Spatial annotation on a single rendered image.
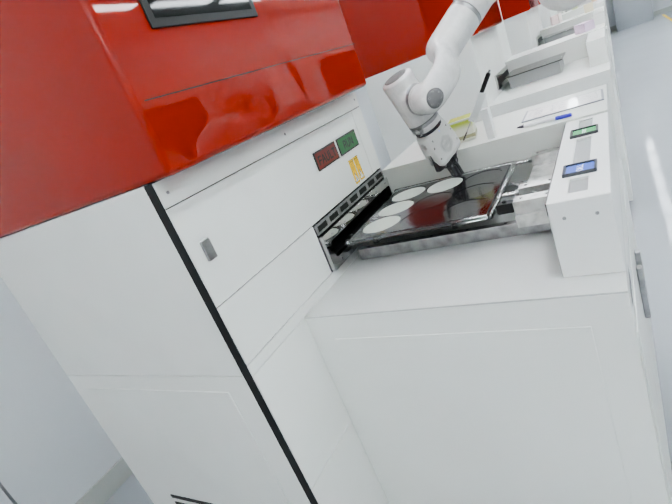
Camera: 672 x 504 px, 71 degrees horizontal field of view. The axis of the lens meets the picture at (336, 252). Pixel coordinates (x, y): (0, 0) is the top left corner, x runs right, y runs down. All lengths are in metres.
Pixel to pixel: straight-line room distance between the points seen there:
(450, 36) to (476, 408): 0.88
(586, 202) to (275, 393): 0.66
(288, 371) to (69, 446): 1.55
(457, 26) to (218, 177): 0.73
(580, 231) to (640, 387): 0.28
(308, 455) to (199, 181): 0.61
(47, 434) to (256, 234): 1.61
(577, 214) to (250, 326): 0.61
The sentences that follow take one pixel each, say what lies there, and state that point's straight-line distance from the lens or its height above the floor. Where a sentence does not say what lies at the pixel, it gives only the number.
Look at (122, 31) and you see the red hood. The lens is 0.85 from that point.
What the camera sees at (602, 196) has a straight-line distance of 0.84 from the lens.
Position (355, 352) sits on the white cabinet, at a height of 0.72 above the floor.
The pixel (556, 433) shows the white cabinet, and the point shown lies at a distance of 1.04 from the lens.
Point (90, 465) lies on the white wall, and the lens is 2.50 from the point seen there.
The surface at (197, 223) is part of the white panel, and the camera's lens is 0.88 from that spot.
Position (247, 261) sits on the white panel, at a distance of 0.95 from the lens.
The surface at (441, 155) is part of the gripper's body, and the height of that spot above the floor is 0.99.
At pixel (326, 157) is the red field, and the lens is 1.25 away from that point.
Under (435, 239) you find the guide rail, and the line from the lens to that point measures 1.15.
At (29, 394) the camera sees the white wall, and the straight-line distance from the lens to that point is 2.34.
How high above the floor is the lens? 1.25
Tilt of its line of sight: 18 degrees down
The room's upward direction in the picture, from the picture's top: 22 degrees counter-clockwise
